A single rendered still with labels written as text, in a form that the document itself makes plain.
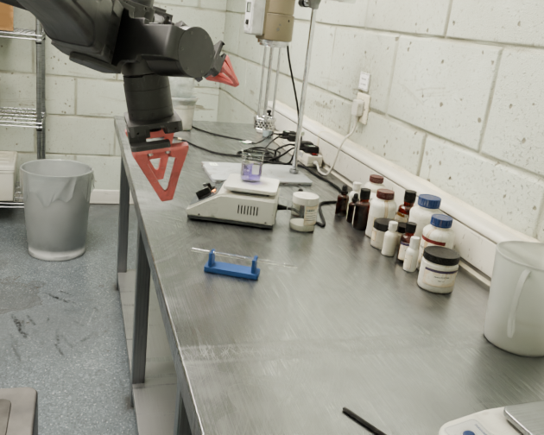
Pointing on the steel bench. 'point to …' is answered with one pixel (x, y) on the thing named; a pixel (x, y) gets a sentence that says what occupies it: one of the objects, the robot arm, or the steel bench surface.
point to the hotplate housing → (238, 208)
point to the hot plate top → (269, 186)
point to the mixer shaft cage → (267, 95)
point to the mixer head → (270, 22)
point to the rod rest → (231, 268)
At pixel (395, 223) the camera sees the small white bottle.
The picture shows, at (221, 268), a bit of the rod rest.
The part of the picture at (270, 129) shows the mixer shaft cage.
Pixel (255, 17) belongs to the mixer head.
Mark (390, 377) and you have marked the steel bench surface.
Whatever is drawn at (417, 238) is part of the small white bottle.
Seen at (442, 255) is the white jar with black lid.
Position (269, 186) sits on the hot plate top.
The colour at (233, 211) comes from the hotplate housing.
